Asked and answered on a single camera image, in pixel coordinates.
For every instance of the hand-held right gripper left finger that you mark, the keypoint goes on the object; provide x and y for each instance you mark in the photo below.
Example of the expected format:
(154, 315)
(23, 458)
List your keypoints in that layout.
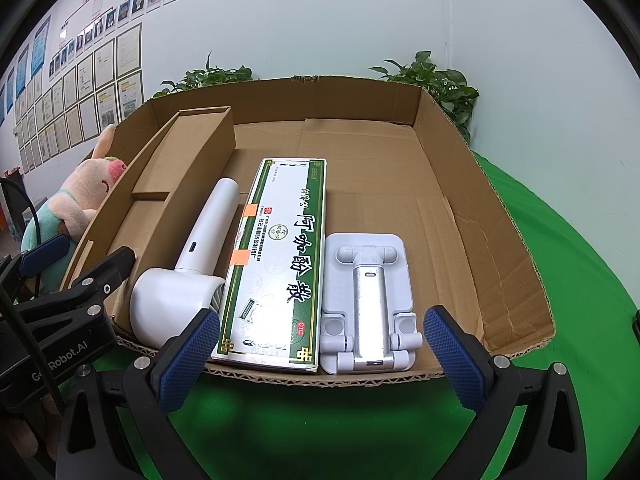
(190, 360)

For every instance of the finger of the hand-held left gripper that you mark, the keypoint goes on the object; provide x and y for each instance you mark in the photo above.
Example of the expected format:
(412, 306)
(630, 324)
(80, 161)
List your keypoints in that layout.
(45, 254)
(112, 267)

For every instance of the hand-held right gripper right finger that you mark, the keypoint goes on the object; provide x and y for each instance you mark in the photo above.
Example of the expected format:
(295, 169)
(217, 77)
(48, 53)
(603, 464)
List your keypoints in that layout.
(455, 360)

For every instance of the white handheld hair dryer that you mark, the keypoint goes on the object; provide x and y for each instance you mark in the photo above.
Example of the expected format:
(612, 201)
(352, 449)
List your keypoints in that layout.
(165, 300)

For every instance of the pink pig plush toy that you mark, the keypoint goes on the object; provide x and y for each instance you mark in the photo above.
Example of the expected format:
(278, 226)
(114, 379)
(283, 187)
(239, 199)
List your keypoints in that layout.
(90, 180)

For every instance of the white folding phone stand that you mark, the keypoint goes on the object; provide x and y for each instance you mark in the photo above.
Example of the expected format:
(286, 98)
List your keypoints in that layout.
(370, 300)

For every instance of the green white medicine box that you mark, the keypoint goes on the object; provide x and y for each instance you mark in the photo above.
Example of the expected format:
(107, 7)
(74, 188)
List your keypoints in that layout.
(280, 260)

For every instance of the large cardboard box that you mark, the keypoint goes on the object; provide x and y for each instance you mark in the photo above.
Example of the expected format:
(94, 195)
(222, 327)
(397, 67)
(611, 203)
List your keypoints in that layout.
(375, 185)

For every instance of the person's left hand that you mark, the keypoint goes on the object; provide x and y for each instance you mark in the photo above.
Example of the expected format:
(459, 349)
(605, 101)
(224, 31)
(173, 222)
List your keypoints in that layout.
(25, 435)

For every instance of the green tablecloth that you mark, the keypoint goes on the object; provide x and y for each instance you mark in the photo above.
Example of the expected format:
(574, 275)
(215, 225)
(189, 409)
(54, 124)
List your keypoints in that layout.
(550, 260)

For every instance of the group of framed certificates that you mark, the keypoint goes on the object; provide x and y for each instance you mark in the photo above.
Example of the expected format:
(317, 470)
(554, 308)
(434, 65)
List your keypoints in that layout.
(127, 50)

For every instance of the potted green plant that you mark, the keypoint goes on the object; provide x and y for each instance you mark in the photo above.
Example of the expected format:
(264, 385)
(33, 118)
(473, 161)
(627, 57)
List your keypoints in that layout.
(220, 77)
(440, 90)

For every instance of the blue wall poster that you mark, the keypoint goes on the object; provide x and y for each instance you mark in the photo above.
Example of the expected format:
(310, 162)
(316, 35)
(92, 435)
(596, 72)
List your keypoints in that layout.
(40, 45)
(22, 75)

